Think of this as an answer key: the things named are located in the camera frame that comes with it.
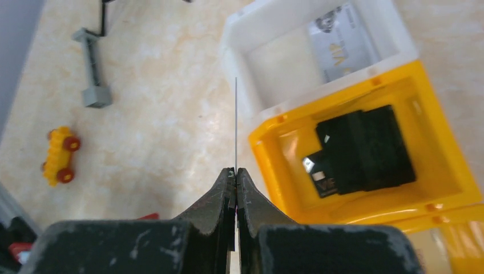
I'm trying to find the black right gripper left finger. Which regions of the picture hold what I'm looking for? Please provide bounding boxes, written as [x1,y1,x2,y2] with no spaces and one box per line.
[21,168,235,273]

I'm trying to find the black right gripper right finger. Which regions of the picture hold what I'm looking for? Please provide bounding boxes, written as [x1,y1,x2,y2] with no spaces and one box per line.
[236,168,424,273]

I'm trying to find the thin grey credit card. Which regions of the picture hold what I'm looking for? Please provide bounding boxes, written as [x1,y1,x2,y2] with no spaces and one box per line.
[234,77,238,175]

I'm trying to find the red card holder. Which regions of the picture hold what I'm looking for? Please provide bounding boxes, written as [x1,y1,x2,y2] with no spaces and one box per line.
[7,212,160,265]

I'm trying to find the black cards in yellow bin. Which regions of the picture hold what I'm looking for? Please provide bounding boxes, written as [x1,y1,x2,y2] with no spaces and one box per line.
[302,105,417,198]

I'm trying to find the clear card in yellow bin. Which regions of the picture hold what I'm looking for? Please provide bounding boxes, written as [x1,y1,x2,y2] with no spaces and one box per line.
[407,228,453,274]

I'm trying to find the silver card in white bin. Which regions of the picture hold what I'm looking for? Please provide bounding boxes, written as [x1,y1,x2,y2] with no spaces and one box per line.
[307,1,381,83]

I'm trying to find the yellow plastic double bin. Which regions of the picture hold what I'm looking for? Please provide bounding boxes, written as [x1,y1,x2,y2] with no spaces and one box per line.
[248,61,483,273]

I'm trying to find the grey toy block bar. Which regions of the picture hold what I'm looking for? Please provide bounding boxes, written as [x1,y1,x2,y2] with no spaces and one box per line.
[71,27,112,109]

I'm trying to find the white plastic bin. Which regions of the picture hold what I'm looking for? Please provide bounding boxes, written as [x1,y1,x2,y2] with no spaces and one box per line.
[220,1,419,124]

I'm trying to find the black mini tripod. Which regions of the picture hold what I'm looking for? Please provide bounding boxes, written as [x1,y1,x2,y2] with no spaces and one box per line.
[95,0,115,39]

